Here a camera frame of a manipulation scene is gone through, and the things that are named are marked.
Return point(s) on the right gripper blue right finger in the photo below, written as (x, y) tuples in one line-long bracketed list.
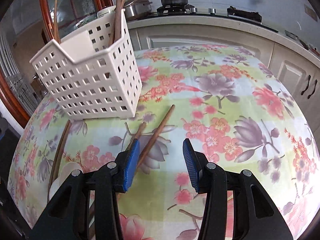
[(210, 179)]

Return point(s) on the chopsticks in basket right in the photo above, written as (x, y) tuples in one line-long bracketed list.
[(116, 29)]

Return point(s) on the chopstick in basket left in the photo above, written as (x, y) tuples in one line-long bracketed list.
[(55, 23)]

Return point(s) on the white perforated utensil basket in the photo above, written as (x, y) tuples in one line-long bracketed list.
[(86, 76)]

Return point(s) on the black gas stove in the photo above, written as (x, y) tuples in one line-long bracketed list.
[(231, 12)]

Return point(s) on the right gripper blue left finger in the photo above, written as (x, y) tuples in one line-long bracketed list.
[(113, 178)]

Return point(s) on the floral tablecloth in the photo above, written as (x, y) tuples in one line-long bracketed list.
[(231, 107)]

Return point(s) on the red wooden door frame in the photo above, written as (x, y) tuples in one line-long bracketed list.
[(26, 26)]

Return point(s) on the silver rice cooker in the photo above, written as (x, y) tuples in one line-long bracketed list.
[(137, 9)]

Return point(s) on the white lower kitchen cabinets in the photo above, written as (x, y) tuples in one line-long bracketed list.
[(294, 66)]

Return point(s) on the brown wooden chopstick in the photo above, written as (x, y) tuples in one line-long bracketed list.
[(137, 134), (154, 137)]

